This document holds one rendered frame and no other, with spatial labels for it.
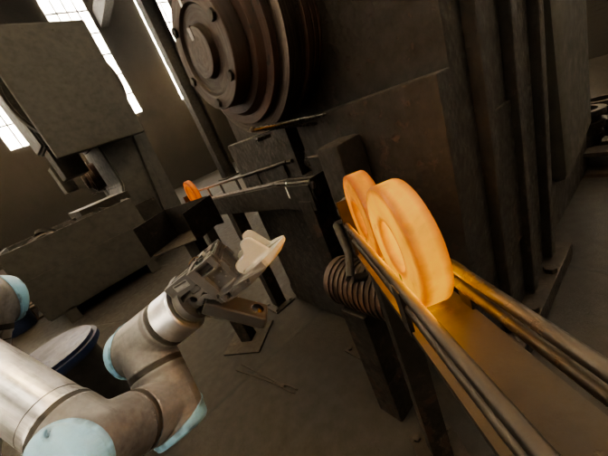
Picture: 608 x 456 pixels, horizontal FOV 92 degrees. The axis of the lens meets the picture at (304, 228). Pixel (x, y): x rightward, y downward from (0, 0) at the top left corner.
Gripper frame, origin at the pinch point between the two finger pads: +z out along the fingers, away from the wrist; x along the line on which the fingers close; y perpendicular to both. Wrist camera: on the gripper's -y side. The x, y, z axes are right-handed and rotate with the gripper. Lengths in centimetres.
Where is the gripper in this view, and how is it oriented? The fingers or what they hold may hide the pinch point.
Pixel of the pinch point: (280, 244)
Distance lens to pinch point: 50.2
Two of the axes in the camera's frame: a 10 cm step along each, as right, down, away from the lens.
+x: -1.0, -3.5, 9.3
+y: -6.2, -7.1, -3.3
